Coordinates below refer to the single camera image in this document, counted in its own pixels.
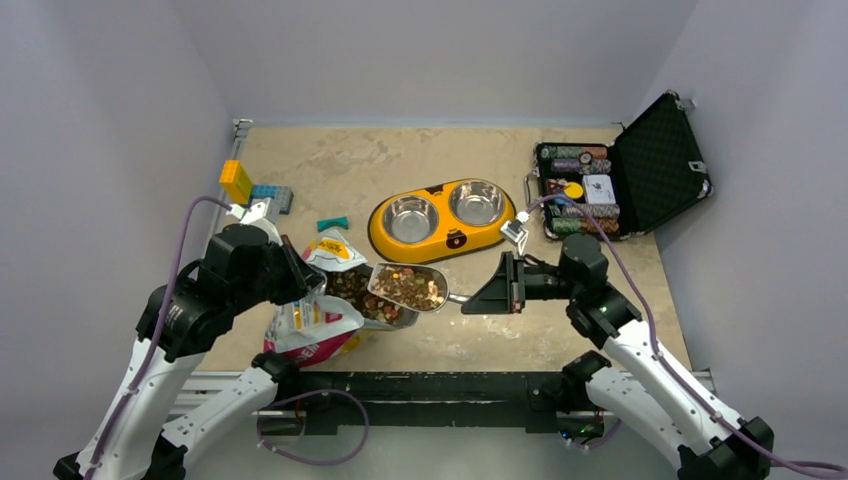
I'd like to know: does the teal arch block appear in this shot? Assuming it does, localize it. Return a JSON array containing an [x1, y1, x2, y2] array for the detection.
[[316, 216, 350, 232]]

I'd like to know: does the yellow dealer chip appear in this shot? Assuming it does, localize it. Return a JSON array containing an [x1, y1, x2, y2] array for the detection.
[[563, 182, 585, 201]]

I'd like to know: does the yellow double pet bowl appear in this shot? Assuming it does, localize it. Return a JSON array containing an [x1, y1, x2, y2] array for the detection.
[[367, 178, 517, 264]]

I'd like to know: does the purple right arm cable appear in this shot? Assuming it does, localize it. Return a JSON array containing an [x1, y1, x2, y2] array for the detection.
[[523, 192, 848, 480]]

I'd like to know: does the metal food scoop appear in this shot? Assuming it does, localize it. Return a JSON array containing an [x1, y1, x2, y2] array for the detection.
[[366, 263, 470, 313]]

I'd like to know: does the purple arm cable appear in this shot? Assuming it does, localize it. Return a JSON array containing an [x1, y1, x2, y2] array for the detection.
[[523, 192, 848, 480], [82, 195, 233, 480]]

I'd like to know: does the yellow toy brick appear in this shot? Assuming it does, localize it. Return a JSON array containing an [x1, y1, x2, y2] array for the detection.
[[219, 159, 253, 205]]

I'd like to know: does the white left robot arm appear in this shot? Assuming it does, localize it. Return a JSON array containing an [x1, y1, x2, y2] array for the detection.
[[52, 224, 324, 479]]

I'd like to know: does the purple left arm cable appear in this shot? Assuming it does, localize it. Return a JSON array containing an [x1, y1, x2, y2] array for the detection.
[[82, 195, 233, 480]]

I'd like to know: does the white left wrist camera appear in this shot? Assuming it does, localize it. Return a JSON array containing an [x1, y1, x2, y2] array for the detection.
[[227, 197, 282, 244]]

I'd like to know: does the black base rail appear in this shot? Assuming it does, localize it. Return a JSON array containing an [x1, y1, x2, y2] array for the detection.
[[272, 371, 597, 435]]

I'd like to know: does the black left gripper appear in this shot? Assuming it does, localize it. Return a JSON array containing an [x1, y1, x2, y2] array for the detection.
[[230, 232, 324, 313]]

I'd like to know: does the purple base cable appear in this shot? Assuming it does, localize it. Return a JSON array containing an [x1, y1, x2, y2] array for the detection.
[[256, 388, 370, 466]]

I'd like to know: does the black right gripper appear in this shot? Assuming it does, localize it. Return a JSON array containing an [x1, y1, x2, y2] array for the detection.
[[463, 250, 580, 313]]

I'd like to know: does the blue toy brick base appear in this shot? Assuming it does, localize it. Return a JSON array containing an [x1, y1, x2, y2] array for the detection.
[[250, 184, 294, 215]]

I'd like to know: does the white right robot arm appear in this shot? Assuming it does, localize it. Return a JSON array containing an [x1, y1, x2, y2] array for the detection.
[[461, 234, 774, 479]]

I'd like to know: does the black poker chip case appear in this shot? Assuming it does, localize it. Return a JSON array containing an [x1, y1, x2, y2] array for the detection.
[[533, 90, 713, 240]]

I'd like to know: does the white yellow pet food bag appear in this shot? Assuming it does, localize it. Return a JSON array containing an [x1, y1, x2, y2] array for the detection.
[[263, 228, 418, 367]]

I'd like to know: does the white card box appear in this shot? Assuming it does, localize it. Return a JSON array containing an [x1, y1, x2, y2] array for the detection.
[[582, 174, 616, 205]]

